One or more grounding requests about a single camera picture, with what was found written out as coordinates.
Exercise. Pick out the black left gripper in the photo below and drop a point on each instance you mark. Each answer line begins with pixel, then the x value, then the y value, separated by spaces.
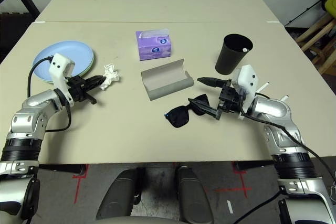
pixel 77 87

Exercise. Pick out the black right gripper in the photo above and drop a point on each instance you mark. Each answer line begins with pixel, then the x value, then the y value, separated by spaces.
pixel 232 99

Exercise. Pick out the white tissue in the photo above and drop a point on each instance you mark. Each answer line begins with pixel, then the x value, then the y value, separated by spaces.
pixel 111 74

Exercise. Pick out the blue plastic plate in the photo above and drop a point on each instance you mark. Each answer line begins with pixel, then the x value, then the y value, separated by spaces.
pixel 78 53

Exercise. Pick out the black sunglasses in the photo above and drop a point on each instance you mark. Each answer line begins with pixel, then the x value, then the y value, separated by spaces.
pixel 178 117

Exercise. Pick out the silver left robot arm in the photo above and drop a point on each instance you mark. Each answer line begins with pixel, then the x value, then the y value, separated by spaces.
pixel 34 103

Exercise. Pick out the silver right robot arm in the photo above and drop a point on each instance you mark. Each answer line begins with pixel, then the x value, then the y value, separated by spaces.
pixel 273 108

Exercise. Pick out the green plastic plate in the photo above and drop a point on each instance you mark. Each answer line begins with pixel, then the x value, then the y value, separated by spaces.
pixel 89 68

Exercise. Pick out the black plastic cup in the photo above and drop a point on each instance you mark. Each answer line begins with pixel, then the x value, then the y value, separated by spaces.
pixel 228 58

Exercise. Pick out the grey open glasses case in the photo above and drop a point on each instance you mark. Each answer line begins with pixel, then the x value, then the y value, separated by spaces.
pixel 162 77

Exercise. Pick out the purple tissue box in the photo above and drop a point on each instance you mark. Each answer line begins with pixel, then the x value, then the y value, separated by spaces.
pixel 155 51

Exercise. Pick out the black table foot bar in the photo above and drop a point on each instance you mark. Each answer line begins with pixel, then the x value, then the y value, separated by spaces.
pixel 63 168
pixel 252 165

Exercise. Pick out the black foam floor mat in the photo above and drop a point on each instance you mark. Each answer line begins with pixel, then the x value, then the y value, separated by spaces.
pixel 13 30

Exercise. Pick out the red floor tape mark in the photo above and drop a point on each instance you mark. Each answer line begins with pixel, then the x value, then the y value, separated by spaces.
pixel 242 188

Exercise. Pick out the grey robot right leg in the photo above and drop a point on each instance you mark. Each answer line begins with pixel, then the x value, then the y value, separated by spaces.
pixel 194 195

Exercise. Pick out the grey robot leg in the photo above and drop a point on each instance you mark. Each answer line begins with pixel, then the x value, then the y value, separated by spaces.
pixel 118 195
pixel 194 195

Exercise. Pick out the white floor tape strip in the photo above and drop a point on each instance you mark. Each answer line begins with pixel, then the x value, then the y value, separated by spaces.
pixel 229 206

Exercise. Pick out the grey robot left leg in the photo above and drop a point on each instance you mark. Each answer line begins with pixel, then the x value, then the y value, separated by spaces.
pixel 118 195

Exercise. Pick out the wooden rack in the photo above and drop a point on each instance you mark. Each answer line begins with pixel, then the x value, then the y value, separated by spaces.
pixel 315 28

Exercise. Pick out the black stand rod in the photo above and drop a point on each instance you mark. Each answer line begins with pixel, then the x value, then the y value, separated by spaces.
pixel 309 10

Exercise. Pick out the beige robot torso cover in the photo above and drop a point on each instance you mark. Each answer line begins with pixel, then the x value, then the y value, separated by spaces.
pixel 139 221

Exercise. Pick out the yellow-green object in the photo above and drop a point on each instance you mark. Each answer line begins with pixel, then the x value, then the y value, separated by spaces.
pixel 331 5

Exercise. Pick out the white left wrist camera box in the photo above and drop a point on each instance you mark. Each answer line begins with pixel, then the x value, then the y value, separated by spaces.
pixel 59 64

